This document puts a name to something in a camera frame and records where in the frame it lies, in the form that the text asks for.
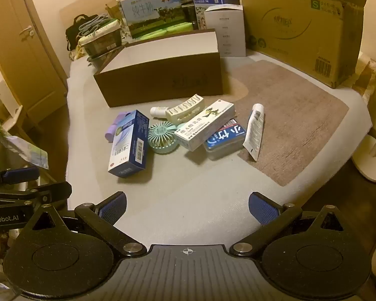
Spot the white fan stand base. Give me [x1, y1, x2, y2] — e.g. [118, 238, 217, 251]
[351, 135, 376, 182]

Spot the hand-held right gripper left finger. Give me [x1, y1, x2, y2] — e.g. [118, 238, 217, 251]
[20, 191, 148, 258]

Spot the white carton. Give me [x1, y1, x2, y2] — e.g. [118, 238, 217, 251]
[204, 4, 247, 57]

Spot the printed plastic bag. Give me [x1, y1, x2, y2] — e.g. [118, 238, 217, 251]
[0, 91, 49, 170]

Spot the green packet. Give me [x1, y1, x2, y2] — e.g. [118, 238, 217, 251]
[135, 25, 167, 39]
[165, 21, 195, 34]

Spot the wooden door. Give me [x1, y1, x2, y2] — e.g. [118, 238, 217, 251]
[0, 0, 68, 126]

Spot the white pill bottle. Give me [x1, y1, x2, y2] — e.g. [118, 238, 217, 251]
[150, 106, 176, 117]

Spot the dark storage basket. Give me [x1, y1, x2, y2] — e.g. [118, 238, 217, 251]
[78, 19, 123, 57]

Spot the cream cloth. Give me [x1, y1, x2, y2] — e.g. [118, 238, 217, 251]
[69, 36, 93, 60]

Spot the pasture print milk carton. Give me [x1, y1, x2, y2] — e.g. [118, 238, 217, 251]
[119, 0, 182, 40]

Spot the purple plastic bottle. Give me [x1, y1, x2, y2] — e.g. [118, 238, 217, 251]
[105, 112, 132, 143]

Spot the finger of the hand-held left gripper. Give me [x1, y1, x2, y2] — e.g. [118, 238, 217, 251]
[0, 167, 40, 189]
[0, 181, 72, 208]

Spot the blue medicine box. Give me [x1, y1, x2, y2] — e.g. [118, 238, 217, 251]
[108, 110, 150, 178]

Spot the bundle of light blue hangers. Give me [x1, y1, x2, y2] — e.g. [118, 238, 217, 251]
[78, 14, 111, 37]

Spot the large tan cardboard box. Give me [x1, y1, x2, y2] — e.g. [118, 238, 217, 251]
[240, 0, 372, 89]

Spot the white wooden chair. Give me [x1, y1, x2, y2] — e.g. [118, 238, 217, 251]
[0, 63, 27, 129]

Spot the mint handheld fan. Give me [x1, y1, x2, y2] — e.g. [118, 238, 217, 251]
[148, 122, 179, 154]

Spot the clear case blue label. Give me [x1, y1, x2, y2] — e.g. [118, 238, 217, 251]
[204, 119, 248, 160]

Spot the black bag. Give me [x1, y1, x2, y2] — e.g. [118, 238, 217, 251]
[65, 14, 99, 52]

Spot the cream hair claw clip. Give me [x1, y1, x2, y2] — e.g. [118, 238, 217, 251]
[166, 94, 206, 125]

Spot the white medicine box green print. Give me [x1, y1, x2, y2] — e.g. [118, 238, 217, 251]
[174, 99, 235, 152]

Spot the brown rug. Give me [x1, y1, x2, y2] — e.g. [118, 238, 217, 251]
[219, 59, 350, 187]

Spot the white tube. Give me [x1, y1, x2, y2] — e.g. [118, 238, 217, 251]
[242, 103, 265, 162]

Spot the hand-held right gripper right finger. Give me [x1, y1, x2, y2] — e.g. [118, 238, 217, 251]
[229, 191, 358, 257]

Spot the brown cardboard box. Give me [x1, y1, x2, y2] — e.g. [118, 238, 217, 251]
[93, 28, 223, 108]

